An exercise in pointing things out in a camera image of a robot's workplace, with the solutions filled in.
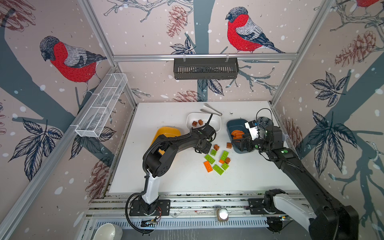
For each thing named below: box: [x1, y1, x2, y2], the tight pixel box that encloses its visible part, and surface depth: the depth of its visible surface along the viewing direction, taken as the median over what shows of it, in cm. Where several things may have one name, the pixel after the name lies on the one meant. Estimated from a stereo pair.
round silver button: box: [216, 207, 229, 222], surface depth 64 cm
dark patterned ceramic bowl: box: [257, 116, 274, 129], surface depth 107 cm
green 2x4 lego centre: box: [204, 154, 216, 165], surface depth 92 cm
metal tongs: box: [200, 103, 223, 116], surface depth 120 cm
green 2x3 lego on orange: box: [220, 150, 229, 162], surface depth 92 cm
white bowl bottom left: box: [92, 223, 123, 240], surface depth 64 cm
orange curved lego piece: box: [231, 129, 245, 140], surface depth 101 cm
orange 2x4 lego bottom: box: [203, 161, 213, 173], surface depth 89 cm
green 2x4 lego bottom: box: [212, 164, 225, 176], surface depth 87 cm
